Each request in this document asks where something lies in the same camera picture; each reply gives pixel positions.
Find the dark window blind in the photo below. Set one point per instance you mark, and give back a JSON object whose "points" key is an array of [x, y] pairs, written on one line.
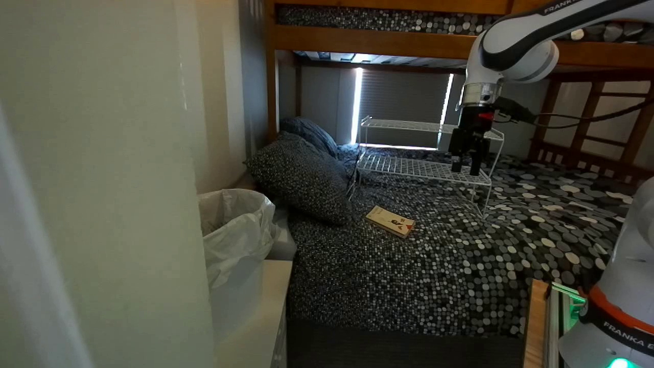
{"points": [[338, 99]]}

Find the wooden bunk bed frame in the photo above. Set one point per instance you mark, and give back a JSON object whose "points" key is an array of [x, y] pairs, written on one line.
{"points": [[580, 61]]}

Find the small wooden box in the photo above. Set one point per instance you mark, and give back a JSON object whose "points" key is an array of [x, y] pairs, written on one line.
{"points": [[390, 221]]}

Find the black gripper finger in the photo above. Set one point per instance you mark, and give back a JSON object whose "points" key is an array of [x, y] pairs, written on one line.
{"points": [[456, 164], [475, 169]]}

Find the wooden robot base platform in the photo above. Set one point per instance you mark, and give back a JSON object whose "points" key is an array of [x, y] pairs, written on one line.
{"points": [[552, 311]]}

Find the blue crumpled blanket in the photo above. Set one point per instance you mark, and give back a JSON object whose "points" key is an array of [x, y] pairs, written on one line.
{"points": [[321, 139]]}

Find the black dotted bed cover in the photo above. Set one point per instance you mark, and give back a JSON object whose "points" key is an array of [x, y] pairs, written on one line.
{"points": [[465, 269]]}

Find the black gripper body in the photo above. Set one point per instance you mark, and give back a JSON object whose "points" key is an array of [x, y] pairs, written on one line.
{"points": [[468, 137]]}

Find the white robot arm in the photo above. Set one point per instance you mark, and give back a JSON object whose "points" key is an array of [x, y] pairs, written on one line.
{"points": [[616, 326]]}

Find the dark speckled pillow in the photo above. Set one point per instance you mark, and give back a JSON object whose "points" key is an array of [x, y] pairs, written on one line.
{"points": [[305, 178]]}

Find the white trash bin with bag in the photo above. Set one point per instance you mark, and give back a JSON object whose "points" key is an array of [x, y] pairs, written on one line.
{"points": [[239, 232]]}

